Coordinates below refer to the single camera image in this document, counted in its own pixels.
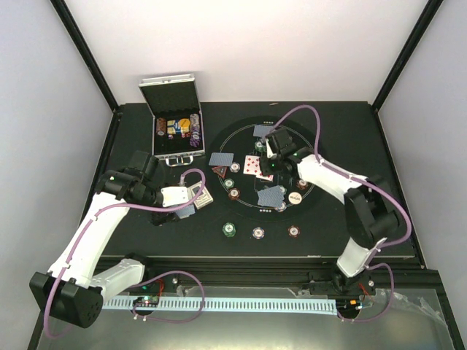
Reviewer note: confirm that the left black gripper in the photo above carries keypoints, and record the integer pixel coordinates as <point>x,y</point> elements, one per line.
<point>161,217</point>

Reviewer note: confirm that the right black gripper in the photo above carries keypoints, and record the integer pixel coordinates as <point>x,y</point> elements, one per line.
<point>265,168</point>

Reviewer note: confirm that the face-up diamonds card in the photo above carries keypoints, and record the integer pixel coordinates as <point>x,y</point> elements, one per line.
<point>252,165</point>

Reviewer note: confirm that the blue patterned card deck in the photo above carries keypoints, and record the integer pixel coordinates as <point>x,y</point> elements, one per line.
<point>186,211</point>

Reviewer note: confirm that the dealt blue card bottom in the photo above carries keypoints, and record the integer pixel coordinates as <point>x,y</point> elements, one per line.
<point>271,196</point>

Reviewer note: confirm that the dealt blue card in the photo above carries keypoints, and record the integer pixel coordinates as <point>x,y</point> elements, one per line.
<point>271,196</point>
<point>261,131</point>
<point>221,159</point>

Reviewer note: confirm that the dealt blue card top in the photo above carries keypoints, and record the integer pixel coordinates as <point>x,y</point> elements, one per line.
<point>261,131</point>

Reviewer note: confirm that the red triangular all-in marker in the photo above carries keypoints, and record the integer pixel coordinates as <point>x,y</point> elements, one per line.
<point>221,171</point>

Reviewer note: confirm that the blue white poker chip stack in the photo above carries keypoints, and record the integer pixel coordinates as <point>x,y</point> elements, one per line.
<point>258,233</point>

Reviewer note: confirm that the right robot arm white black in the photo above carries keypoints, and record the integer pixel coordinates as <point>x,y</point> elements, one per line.
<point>369,213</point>

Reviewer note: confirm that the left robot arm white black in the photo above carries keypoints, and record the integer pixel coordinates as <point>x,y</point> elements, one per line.
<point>70,290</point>

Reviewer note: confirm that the white dealer button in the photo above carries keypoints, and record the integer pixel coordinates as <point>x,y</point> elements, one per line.
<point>295,198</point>

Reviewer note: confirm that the round black poker mat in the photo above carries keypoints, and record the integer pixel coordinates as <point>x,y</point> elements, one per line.
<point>238,139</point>

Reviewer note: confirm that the white playing card box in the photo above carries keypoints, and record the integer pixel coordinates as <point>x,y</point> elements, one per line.
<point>204,199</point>

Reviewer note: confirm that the brown poker chip stack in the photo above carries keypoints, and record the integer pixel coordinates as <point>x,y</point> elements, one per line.
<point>293,231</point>

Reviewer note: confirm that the green poker chip stack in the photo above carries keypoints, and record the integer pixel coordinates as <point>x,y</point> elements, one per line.
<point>229,230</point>

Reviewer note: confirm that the left controller board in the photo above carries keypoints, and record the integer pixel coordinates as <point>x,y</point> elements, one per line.
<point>146,301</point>

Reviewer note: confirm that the controller board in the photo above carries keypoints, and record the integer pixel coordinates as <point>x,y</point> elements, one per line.
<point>146,301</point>
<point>353,304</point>

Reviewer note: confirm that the purple chip row in case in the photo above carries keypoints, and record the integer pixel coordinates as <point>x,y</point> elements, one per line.
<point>195,131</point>

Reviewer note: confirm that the aluminium poker case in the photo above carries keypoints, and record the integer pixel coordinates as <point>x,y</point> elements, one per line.
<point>173,97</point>

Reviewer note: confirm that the blue yellow card box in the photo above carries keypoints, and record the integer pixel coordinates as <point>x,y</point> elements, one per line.
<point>173,127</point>

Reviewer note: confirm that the brown chip row in case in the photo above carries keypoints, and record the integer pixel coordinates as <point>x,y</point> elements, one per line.
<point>160,126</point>

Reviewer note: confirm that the yellow big blind button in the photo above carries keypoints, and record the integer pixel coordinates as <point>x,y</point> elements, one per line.
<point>184,124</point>

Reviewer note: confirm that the right controller board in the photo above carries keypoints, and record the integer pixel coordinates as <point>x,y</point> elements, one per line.
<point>353,304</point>

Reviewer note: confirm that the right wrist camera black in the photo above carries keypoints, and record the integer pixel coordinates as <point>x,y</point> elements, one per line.
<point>279,144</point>

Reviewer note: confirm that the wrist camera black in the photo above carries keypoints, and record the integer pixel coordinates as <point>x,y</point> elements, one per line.
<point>279,144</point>
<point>143,164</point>

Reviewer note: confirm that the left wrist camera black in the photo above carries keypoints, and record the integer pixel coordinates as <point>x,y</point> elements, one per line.
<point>143,164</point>

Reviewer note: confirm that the white slotted cable duct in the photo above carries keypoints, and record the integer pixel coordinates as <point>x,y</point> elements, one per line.
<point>229,304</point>

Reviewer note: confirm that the black aluminium mounting rail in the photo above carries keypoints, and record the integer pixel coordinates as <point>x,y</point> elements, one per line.
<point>321,277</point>

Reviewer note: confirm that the black frame post right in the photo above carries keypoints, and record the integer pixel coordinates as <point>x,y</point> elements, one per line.
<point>420,27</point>

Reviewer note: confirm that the black frame post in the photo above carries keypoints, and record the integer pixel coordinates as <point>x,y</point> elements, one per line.
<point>62,10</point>
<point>420,27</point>

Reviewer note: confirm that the black frame post left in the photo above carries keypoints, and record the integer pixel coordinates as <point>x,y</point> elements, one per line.
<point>62,10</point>

